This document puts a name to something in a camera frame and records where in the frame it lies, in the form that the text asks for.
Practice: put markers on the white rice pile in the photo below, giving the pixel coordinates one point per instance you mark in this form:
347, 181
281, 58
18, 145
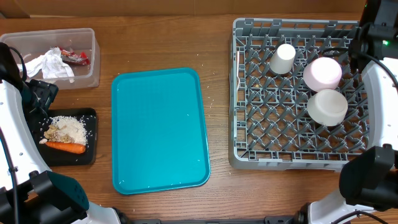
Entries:
74, 127

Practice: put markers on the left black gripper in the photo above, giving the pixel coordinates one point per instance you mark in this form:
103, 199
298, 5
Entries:
45, 91

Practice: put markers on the white napkin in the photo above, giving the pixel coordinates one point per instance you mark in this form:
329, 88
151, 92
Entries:
51, 65

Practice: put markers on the food scraps pile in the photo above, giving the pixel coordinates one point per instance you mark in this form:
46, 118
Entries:
56, 134

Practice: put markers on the pink bowl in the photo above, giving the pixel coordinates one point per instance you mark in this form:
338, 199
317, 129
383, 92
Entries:
321, 74

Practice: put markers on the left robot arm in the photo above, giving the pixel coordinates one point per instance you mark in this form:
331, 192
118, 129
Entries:
30, 191

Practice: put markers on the red snack wrapper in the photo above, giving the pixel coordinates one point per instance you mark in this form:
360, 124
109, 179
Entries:
72, 58

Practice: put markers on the teal plastic tray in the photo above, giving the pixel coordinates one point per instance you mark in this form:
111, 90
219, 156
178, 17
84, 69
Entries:
159, 138

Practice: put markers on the white bowl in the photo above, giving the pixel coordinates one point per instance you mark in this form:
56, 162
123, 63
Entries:
327, 107

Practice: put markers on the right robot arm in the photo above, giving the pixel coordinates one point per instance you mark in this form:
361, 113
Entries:
368, 183

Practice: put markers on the white paper cup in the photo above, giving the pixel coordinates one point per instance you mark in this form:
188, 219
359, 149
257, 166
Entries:
283, 59

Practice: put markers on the black plastic tray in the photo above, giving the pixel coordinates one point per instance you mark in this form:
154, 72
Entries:
54, 157

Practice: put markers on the white plastic spoon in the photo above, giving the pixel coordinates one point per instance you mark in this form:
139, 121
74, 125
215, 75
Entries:
238, 71

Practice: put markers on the orange carrot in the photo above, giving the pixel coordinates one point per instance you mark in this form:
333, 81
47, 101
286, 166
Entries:
68, 147

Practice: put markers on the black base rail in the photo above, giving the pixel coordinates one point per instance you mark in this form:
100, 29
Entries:
217, 221

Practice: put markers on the grey dishwasher rack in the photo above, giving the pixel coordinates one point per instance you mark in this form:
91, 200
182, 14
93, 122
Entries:
270, 128

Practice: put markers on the clear plastic bin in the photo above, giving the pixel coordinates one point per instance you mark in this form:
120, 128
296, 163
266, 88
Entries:
36, 43

